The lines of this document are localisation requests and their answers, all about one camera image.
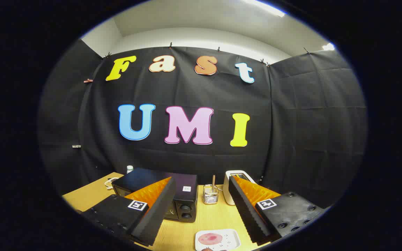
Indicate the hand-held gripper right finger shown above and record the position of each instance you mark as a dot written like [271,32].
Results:
[244,209]

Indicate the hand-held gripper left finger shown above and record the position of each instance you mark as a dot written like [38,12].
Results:
[159,209]

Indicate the black toaster oven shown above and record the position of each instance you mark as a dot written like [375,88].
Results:
[185,200]

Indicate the white square plate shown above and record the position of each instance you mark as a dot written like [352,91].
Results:
[232,237]

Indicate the pink round food slice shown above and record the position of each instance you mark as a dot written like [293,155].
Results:
[210,238]

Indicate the white pop-up toaster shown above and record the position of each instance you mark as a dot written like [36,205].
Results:
[226,190]

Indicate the wooden stick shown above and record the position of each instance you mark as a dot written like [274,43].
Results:
[213,181]

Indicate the small white-capped bottle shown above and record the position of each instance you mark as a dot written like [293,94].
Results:
[129,169]

